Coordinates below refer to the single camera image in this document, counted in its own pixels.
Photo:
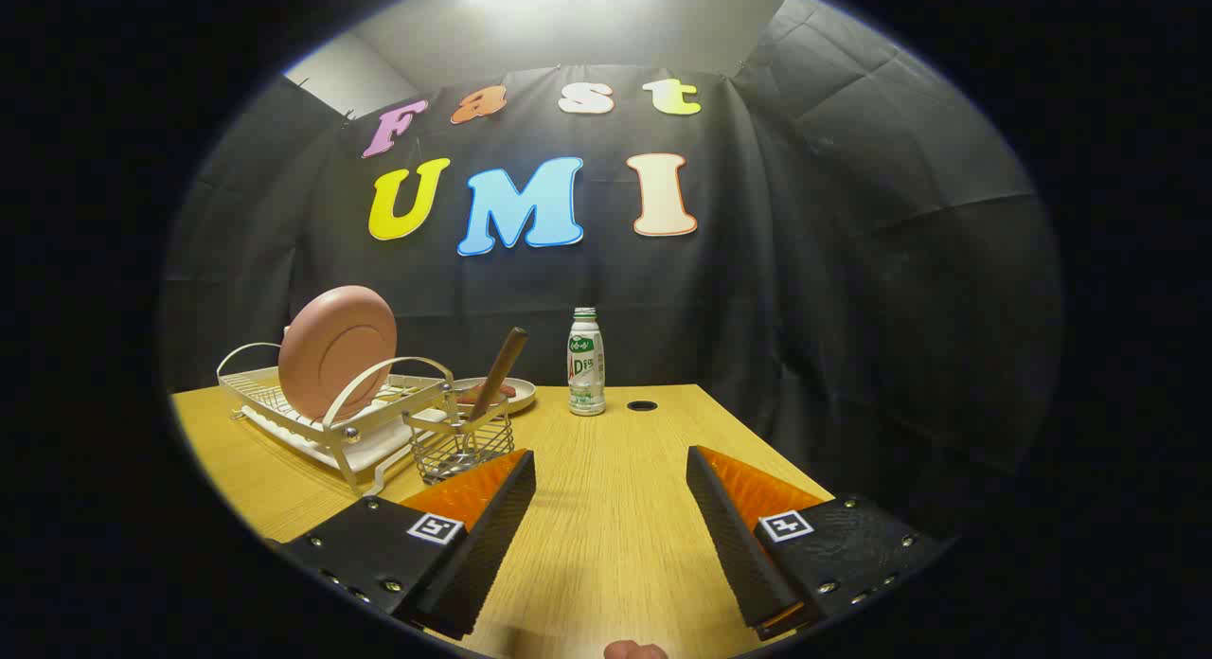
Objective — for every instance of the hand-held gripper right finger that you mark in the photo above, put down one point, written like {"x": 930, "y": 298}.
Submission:
{"x": 734, "y": 536}

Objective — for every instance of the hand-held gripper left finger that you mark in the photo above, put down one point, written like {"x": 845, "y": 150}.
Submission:
{"x": 492, "y": 536}

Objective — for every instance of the pink plate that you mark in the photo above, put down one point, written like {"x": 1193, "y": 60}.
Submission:
{"x": 331, "y": 351}

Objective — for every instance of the beige round plate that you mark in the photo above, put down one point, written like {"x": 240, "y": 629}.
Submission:
{"x": 523, "y": 394}

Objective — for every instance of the brown meat piece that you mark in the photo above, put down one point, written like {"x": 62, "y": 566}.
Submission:
{"x": 507, "y": 390}

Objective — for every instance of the white drink bottle green label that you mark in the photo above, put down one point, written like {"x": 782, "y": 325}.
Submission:
{"x": 586, "y": 365}

